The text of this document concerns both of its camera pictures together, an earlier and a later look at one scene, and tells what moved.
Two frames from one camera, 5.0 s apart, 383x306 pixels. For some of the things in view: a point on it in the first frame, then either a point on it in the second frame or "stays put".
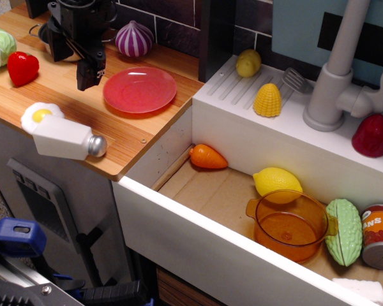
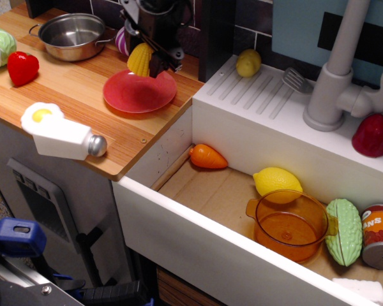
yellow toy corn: (268, 102) → (139, 58)
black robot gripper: (85, 23) → (161, 22)
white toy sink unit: (241, 201) stays put
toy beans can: (378, 227) stays put
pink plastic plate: (140, 89) stays put
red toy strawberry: (22, 67) stays put
